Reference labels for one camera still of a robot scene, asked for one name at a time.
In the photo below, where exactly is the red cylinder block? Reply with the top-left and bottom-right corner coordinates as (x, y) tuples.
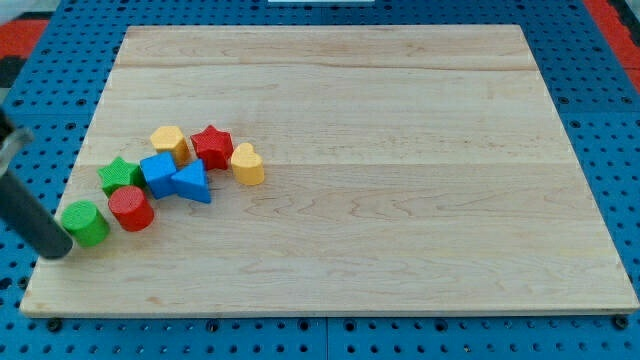
(108, 185), (155, 232)

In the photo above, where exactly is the yellow heart block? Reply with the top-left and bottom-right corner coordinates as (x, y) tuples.
(230, 142), (265, 186)

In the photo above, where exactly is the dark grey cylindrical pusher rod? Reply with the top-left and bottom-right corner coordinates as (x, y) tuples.
(1, 171), (73, 259)

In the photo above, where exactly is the red star block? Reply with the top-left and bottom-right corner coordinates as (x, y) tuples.
(190, 125), (234, 170)

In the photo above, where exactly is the green star block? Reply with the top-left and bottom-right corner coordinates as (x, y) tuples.
(97, 156), (146, 197)

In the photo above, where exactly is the blue triangle block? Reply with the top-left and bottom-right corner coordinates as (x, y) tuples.
(170, 159), (211, 203)

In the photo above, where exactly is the wooden board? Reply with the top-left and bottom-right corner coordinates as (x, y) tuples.
(21, 25), (639, 318)

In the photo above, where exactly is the yellow hexagon block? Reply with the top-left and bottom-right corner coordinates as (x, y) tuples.
(150, 126), (191, 166)

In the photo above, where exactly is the green cylinder block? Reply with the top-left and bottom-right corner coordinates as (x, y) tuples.
(61, 200), (110, 247)

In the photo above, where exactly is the blue cube block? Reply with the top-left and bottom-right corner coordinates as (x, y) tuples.
(140, 152), (177, 199)

